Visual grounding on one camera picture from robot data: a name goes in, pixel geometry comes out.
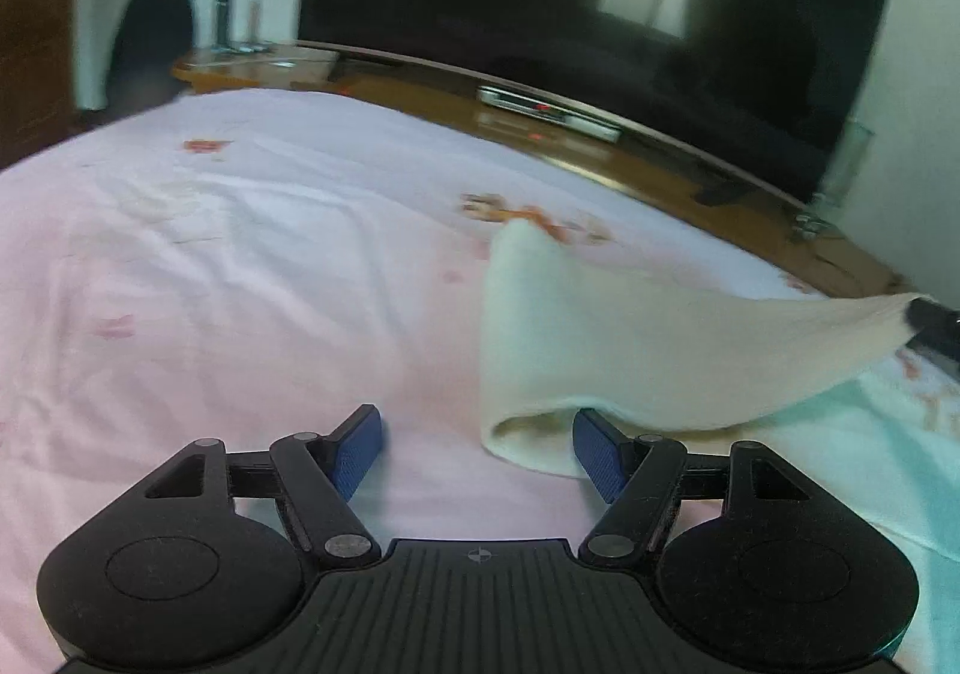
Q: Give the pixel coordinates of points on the black chair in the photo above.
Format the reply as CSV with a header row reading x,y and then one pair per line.
x,y
146,44

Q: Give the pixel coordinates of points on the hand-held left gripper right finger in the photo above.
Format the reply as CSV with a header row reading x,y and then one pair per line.
x,y
598,453

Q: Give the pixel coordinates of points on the silver set-top box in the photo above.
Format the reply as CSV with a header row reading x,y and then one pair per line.
x,y
547,111

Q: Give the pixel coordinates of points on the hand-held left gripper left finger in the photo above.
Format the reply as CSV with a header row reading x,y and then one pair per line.
x,y
358,453

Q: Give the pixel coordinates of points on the pale pink bottle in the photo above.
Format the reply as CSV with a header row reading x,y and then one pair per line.
x,y
256,17

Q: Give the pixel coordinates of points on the pink floral bed sheet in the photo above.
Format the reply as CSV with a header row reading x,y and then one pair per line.
x,y
225,269

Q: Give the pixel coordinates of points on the clear plastic container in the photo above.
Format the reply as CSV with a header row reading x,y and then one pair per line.
x,y
849,164

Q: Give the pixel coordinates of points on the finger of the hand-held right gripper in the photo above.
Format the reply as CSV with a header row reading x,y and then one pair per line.
x,y
937,329

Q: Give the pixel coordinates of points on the brown wooden wardrobe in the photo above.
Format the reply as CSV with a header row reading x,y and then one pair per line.
x,y
34,21

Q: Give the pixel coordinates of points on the wooden television stand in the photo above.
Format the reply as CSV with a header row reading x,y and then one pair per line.
x,y
450,107

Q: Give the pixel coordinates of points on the cream small garment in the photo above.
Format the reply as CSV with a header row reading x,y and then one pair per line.
x,y
600,336

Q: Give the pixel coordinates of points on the dark bottle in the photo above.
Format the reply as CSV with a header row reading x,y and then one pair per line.
x,y
223,17

